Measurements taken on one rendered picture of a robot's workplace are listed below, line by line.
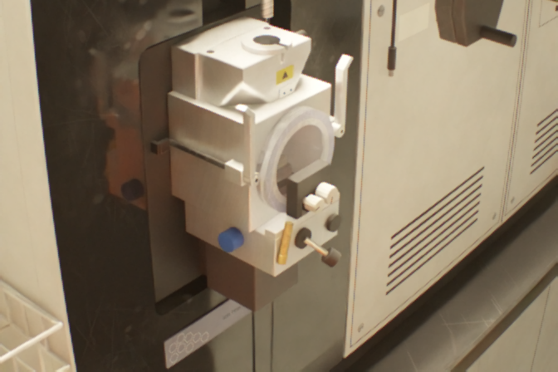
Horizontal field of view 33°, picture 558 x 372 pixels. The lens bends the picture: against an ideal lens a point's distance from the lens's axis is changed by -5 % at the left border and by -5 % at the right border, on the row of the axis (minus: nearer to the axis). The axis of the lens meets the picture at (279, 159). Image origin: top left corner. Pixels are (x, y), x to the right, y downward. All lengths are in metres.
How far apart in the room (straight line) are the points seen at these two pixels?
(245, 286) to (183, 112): 0.17
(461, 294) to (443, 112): 0.36
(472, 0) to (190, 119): 0.27
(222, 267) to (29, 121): 0.25
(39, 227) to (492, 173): 0.79
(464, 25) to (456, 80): 0.56
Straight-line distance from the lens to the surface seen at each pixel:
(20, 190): 0.75
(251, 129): 0.72
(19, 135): 0.72
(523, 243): 1.56
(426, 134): 1.15
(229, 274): 0.86
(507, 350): 1.52
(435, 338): 1.34
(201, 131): 0.77
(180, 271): 0.88
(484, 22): 0.65
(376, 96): 1.02
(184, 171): 0.80
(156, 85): 0.77
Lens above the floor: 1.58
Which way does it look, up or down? 29 degrees down
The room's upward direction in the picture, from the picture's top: 1 degrees clockwise
